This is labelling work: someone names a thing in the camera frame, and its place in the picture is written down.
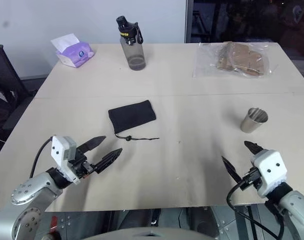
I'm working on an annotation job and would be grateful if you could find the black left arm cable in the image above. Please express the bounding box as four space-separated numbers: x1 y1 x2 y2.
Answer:
29 137 54 179

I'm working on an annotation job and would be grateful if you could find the black office chair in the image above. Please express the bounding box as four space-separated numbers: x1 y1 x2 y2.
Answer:
0 44 39 161

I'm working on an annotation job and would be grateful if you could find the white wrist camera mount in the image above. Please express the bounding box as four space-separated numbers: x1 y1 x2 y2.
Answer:
50 135 81 186
250 149 288 199

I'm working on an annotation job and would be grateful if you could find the black drawstring pouch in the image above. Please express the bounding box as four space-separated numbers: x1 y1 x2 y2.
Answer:
107 99 160 143

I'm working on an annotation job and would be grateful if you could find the clear bag with brown items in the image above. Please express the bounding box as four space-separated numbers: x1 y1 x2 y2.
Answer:
192 40 279 80

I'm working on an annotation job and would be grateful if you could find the silver robot torso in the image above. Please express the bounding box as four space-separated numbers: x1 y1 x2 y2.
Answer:
83 225 224 240

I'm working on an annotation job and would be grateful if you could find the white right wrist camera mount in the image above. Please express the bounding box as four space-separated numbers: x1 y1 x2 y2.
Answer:
250 149 288 199

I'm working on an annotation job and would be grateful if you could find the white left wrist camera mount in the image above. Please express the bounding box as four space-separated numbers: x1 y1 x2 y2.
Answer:
50 135 81 186

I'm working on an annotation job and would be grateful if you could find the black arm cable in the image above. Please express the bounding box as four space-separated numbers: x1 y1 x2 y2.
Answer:
29 137 54 179
226 174 285 240

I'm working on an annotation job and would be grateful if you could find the grey bottle with black cap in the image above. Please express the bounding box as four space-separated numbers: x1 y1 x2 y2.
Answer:
115 15 147 72

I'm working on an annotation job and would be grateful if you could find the dark glass window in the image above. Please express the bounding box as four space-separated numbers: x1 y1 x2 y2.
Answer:
184 0 304 61

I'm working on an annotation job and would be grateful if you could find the purple tissue pack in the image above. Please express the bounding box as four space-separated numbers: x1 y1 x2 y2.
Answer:
50 32 96 69

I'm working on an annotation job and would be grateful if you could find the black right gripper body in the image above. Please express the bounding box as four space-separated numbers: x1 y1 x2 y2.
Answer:
238 167 263 192

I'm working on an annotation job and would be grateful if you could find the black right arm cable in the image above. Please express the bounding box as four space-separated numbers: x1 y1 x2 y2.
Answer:
226 174 285 240

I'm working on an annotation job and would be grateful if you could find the stainless steel cup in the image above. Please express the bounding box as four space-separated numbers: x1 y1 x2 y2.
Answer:
239 107 270 134

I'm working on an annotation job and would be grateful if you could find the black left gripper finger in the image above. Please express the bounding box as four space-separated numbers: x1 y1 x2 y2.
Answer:
76 135 107 154
92 147 123 174

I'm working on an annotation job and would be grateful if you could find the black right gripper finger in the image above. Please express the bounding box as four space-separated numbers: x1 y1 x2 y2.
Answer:
221 155 244 185
244 140 264 156

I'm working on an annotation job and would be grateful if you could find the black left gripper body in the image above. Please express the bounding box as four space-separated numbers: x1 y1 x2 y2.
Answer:
66 146 98 180

